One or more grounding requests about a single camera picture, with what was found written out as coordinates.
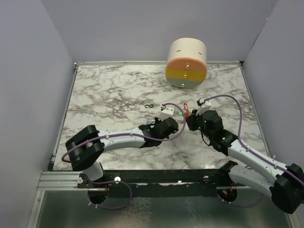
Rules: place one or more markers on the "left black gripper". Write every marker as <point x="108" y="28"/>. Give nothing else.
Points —
<point x="156" y="121"/>

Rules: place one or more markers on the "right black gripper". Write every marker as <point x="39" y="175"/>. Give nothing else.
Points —
<point x="191" y="120"/>

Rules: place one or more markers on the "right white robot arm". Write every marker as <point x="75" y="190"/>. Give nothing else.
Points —
<point x="283" y="184"/>

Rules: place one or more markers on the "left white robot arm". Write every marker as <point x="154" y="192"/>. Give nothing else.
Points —
<point x="84" y="148"/>

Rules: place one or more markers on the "red key tag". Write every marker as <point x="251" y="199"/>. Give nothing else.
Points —
<point x="185" y="105"/>

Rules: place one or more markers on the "round three-drawer mini cabinet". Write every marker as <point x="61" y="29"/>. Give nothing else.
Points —
<point x="187" y="63"/>

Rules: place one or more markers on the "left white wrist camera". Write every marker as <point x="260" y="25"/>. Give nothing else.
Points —
<point x="166" y="111"/>

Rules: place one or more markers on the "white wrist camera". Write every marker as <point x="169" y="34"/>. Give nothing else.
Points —
<point x="166" y="111"/>
<point x="203" y="106"/>

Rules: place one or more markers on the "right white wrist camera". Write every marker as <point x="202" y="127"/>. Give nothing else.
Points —
<point x="203" y="106"/>

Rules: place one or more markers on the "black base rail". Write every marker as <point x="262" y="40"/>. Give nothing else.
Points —
<point x="161" y="183"/>

